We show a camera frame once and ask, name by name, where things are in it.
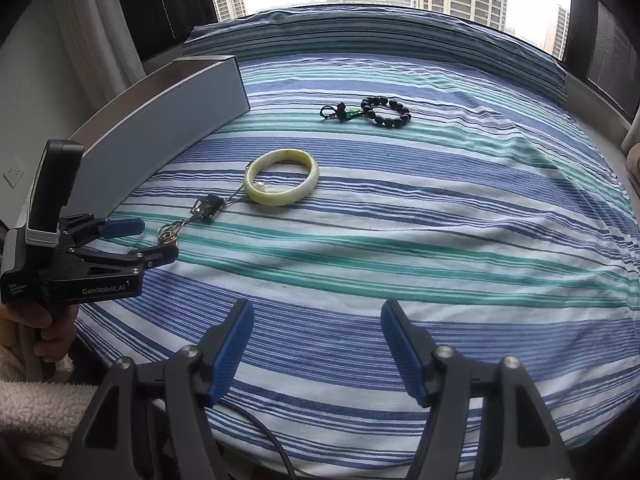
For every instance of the white fleece left sleeve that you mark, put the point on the white fleece left sleeve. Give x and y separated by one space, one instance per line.
41 417

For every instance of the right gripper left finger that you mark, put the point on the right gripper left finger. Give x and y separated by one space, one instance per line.
223 348

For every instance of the white left curtain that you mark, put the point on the white left curtain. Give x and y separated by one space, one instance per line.
100 47

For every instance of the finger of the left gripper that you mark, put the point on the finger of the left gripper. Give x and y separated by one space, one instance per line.
121 228
159 255

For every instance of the blue striped bed sheet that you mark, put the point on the blue striped bed sheet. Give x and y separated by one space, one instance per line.
452 179

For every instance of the white cardboard box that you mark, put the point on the white cardboard box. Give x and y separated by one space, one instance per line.
148 125

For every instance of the pale green jade bangle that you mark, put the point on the pale green jade bangle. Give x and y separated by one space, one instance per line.
281 177

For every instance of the white wall socket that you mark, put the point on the white wall socket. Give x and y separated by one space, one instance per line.
13 172

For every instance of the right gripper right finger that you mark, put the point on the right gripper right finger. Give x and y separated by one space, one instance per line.
412 350

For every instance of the person's left hand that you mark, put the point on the person's left hand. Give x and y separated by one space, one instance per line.
56 334

